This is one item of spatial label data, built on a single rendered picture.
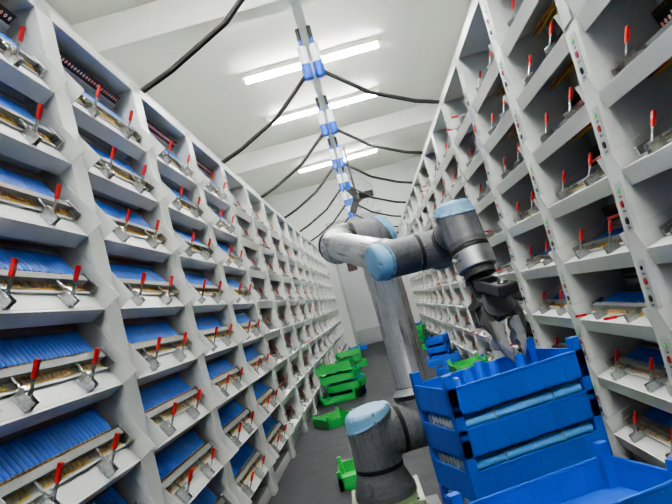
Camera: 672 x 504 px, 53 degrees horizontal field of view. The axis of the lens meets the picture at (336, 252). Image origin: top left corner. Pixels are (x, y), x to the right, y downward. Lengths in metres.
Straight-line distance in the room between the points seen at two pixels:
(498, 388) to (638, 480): 0.29
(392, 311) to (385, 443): 0.40
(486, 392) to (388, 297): 0.85
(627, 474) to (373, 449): 0.99
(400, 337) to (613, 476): 1.00
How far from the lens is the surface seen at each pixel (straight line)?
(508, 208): 3.13
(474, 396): 1.33
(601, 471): 1.29
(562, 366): 1.41
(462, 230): 1.51
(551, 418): 1.40
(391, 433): 2.09
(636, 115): 1.82
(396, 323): 2.12
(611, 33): 1.86
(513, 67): 2.53
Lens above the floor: 0.74
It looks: 5 degrees up
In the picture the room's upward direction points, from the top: 15 degrees counter-clockwise
